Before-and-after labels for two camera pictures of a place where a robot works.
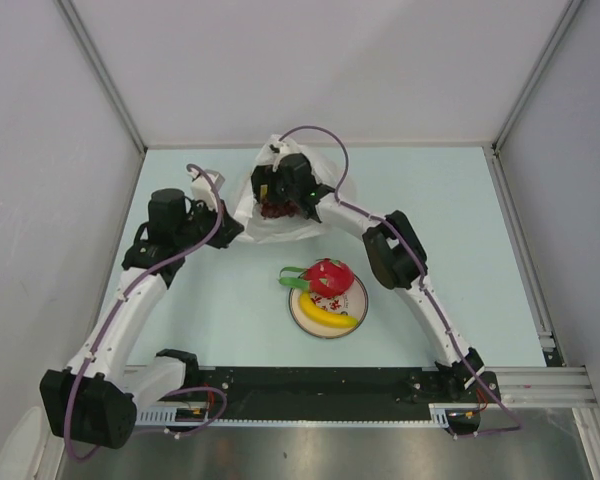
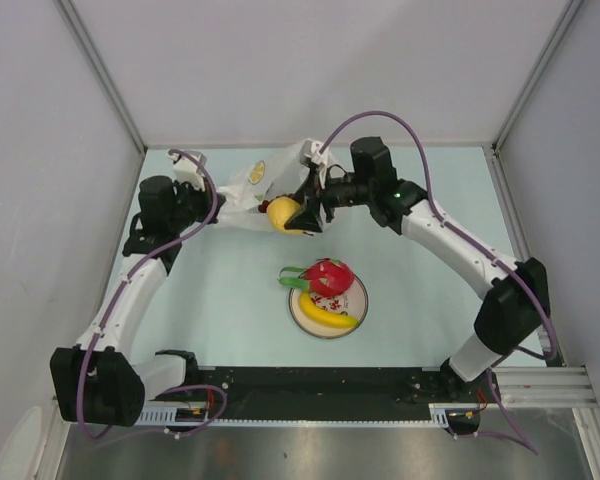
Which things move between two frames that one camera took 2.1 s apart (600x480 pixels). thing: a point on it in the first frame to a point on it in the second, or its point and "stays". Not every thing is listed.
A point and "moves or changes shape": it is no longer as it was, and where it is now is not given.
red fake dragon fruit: [326, 277] stays
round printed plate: [354, 303] stays
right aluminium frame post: [538, 68] stays
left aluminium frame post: [82, 36] stays
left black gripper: [227, 230] to [203, 195]
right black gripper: [262, 177] to [305, 219]
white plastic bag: [251, 225] moves or changes shape
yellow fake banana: [323, 316] stays
